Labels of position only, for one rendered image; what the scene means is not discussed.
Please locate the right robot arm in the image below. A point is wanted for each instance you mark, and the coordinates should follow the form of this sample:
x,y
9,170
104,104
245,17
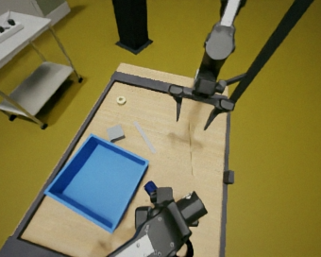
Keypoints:
x,y
218,49

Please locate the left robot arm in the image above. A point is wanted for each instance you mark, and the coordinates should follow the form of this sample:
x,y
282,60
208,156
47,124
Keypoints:
x,y
165,231

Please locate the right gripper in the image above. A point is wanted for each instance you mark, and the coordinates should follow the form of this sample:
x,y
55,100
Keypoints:
x,y
178,93

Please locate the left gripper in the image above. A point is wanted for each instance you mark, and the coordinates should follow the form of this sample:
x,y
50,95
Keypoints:
x,y
141,216

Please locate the small cream tape roll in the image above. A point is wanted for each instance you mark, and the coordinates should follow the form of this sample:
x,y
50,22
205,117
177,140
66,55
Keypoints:
x,y
120,98

